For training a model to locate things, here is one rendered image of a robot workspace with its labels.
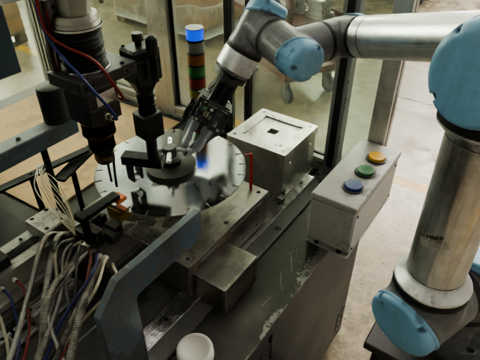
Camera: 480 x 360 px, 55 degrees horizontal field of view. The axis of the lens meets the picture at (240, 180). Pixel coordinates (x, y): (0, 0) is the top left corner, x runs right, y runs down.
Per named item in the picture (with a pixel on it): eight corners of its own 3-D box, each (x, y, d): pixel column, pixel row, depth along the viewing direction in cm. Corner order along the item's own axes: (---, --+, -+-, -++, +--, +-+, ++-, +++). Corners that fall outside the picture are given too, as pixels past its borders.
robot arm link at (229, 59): (226, 39, 93) (261, 59, 95) (215, 59, 95) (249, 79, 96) (225, 45, 86) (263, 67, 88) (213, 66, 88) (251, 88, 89)
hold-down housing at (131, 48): (154, 127, 92) (142, 25, 80) (169, 136, 89) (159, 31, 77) (130, 137, 89) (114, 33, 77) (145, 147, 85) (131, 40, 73)
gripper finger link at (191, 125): (168, 156, 96) (188, 119, 93) (172, 146, 101) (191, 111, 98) (182, 163, 97) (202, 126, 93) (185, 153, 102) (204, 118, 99)
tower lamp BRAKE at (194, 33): (193, 34, 118) (193, 23, 116) (207, 38, 116) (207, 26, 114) (182, 39, 115) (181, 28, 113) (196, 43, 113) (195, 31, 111)
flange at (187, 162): (138, 179, 98) (137, 170, 96) (153, 151, 107) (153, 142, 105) (190, 183, 97) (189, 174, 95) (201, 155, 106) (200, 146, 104)
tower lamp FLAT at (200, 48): (194, 46, 120) (193, 35, 118) (208, 50, 118) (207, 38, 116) (183, 52, 117) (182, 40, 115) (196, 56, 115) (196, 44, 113)
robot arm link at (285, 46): (345, 36, 80) (305, 10, 86) (296, 49, 75) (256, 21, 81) (335, 75, 86) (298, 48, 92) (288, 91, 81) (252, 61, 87)
